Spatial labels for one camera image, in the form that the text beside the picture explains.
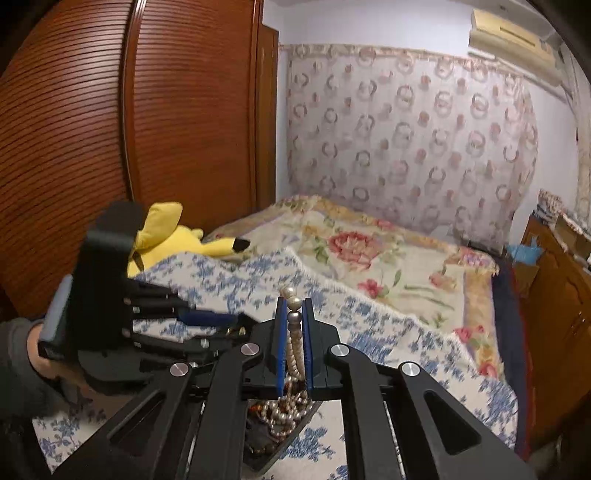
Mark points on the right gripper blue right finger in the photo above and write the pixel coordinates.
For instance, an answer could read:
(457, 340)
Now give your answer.
(308, 353)

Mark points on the blue floral white bedsheet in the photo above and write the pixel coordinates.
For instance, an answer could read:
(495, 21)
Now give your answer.
(188, 422)

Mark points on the beige wall air conditioner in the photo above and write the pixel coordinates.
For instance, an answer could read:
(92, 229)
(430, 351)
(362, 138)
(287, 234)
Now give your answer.
(514, 44)

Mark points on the yellow plush toy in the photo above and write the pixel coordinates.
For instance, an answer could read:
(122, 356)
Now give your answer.
(163, 236)

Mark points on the blue paper bag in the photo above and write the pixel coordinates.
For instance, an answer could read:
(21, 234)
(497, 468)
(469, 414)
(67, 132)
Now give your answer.
(527, 254)

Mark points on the patterned lace curtain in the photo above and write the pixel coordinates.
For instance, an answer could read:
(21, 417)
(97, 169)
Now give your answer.
(445, 146)

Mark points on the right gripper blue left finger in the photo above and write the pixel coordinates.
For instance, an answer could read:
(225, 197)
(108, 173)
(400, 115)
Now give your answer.
(280, 344)

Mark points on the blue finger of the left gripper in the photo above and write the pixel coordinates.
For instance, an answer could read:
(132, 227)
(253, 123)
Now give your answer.
(206, 318)
(217, 343)

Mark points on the person's left hand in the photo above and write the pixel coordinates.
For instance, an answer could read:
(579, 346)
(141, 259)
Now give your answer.
(51, 369)

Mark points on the cardboard box on sideboard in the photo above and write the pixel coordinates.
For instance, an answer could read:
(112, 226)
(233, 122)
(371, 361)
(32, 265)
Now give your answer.
(572, 237)

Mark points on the brown louvered wardrobe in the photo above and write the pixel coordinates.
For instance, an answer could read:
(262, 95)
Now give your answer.
(139, 100)

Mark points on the black square jewelry box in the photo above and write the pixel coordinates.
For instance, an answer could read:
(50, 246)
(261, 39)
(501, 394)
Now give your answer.
(266, 440)

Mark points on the brown wooden sideboard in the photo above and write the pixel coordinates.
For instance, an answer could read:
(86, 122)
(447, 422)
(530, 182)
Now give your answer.
(556, 317)

